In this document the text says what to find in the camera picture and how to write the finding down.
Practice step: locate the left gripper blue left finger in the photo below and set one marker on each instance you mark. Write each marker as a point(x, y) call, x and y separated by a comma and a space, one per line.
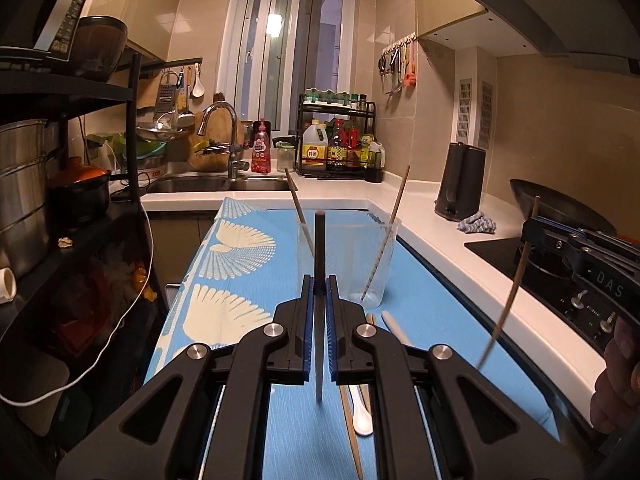
point(307, 299)

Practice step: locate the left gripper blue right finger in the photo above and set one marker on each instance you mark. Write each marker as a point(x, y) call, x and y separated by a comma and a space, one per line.
point(332, 304)

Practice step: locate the chrome kitchen faucet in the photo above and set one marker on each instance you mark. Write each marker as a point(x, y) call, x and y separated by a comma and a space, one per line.
point(236, 162)

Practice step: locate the hanging kitchen tools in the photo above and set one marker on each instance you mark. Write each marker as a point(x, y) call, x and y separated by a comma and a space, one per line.
point(397, 65)

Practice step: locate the right human hand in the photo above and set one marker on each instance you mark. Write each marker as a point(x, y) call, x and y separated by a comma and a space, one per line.
point(615, 401)

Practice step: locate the clear plastic utensil holder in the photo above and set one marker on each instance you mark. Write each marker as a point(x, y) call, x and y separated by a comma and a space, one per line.
point(353, 238)

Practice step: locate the black gas stove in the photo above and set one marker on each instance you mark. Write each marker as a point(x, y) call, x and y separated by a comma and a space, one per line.
point(550, 281)

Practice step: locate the blue patterned table mat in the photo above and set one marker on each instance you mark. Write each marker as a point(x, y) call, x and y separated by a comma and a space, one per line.
point(246, 264)

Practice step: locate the black wok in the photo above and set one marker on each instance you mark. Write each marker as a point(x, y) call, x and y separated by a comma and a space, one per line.
point(558, 207)

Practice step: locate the white ceramic spoon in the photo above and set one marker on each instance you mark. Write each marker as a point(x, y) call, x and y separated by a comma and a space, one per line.
point(361, 406)

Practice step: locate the glass jar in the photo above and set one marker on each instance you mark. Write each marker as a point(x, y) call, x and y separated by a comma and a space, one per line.
point(286, 156)

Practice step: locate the blue white dish cloth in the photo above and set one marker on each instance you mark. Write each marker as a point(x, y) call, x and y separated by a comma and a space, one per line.
point(477, 224)

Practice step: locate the black condiment rack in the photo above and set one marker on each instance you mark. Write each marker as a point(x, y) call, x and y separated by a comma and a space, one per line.
point(350, 125)

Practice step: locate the large cooking oil jug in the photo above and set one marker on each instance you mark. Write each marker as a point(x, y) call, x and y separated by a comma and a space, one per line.
point(314, 147)

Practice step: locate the black electric kettle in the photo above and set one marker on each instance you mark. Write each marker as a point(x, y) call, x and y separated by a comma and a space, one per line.
point(462, 182)

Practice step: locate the pink dish soap bottle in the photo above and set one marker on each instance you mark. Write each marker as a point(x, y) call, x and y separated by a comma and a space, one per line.
point(261, 159)

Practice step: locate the wooden cutting board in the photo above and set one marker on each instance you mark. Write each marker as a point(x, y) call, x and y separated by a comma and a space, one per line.
point(216, 129)

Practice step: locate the stainless steel sink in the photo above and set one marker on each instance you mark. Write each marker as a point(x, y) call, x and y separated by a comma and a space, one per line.
point(191, 184)

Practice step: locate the steel mixing bowl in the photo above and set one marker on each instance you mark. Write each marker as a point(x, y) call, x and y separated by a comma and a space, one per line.
point(154, 134)

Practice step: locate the range hood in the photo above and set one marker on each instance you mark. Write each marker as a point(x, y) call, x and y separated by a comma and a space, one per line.
point(593, 34)

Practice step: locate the orange lidded pot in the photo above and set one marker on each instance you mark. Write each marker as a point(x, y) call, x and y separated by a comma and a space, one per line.
point(78, 192)

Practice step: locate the window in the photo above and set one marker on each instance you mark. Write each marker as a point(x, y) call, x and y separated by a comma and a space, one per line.
point(274, 50)

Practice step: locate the large steel stockpot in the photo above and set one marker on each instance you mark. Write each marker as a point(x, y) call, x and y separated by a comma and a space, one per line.
point(24, 235)

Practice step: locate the black shelving rack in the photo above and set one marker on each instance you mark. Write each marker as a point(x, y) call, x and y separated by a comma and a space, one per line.
point(58, 99)

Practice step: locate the microwave oven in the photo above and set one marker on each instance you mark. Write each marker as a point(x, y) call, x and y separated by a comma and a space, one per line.
point(38, 29)

